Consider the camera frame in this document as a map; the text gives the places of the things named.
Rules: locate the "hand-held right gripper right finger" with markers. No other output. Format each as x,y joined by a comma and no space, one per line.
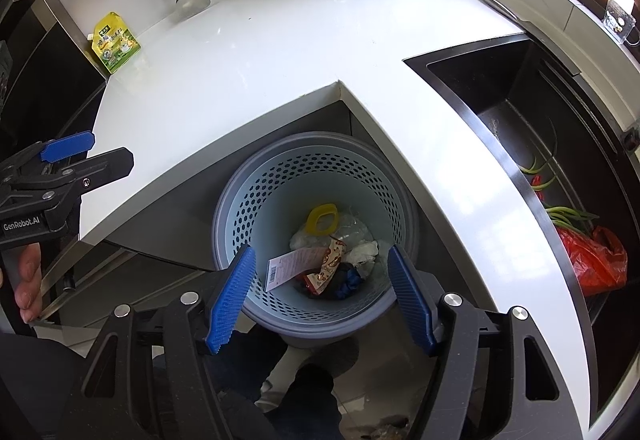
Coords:
410,300

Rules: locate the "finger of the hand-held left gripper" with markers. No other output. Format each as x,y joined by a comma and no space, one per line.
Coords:
67,145
105,165

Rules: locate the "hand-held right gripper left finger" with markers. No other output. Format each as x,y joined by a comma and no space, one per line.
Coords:
232,300

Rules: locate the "white paper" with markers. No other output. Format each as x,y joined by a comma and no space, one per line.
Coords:
365,252

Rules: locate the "dark grey cloth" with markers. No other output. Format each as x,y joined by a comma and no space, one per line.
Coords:
344,274

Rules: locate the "grey perforated waste basket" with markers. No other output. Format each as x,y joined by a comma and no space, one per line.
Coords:
250,220

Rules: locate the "red white snack wrapper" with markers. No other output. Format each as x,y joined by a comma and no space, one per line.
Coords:
327,270

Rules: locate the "clear plastic bag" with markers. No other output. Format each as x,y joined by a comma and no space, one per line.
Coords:
355,227

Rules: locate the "person's left hand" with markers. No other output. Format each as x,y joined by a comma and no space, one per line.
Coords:
30,280

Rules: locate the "black stove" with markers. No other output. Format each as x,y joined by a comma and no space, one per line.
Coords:
50,70

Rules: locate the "yellow seasoning pouch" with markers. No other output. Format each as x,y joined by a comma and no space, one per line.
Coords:
115,42

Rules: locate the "green scallions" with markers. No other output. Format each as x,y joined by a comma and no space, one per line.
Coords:
565,215

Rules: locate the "red plastic bag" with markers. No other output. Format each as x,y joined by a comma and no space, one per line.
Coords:
590,260

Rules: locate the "black sink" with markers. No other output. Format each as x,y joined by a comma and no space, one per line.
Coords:
525,120

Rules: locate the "clear plastic holder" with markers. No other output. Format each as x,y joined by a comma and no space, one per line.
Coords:
619,20

